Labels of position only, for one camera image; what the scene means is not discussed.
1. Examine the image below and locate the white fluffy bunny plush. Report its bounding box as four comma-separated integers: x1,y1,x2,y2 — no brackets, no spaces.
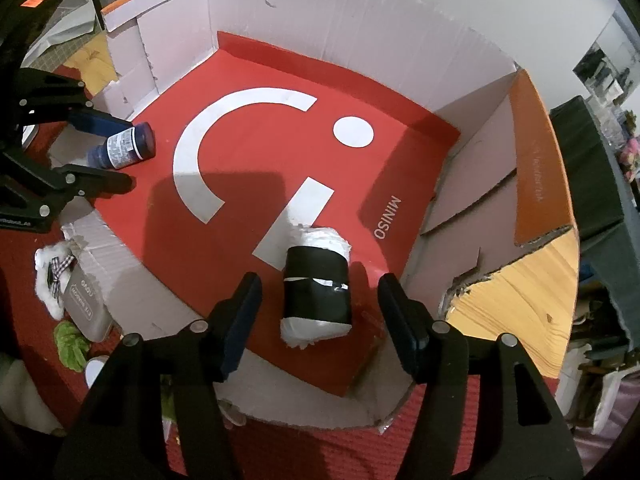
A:
34,242,76,321

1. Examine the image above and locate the white round jar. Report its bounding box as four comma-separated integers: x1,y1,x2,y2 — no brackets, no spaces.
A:
84,356,108,388

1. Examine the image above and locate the green fuzzy scrunchie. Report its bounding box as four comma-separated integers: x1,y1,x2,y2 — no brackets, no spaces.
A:
53,320,91,373

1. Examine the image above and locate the dark blue ink bottle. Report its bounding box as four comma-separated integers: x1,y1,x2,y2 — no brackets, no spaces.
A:
87,122,156,170

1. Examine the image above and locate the grey eye shadow case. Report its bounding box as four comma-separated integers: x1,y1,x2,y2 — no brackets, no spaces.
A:
62,264,113,342

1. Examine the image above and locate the black white plush roll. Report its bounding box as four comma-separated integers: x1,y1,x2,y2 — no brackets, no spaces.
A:
280,226,352,349

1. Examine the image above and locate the red knitted mat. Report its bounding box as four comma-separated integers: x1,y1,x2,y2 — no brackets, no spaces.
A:
0,64,561,480

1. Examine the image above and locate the dark green covered table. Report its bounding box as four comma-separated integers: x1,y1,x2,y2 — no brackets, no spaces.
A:
550,96,639,348

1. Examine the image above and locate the orange cardboard box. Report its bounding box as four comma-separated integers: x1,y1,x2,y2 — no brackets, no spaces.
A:
61,0,579,429

